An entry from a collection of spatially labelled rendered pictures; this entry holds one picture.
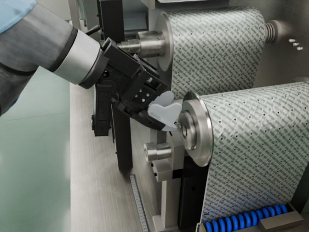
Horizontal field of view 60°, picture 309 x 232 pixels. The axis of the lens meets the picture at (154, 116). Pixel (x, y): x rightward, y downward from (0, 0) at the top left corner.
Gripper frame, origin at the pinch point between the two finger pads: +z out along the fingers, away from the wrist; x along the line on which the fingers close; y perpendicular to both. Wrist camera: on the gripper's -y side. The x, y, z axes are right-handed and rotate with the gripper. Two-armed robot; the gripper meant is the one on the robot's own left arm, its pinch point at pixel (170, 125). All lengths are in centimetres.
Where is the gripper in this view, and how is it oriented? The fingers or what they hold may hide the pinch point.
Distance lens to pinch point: 53.4
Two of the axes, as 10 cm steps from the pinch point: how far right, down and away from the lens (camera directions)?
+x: -2.5, -5.5, 7.9
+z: 7.4, 4.2, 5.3
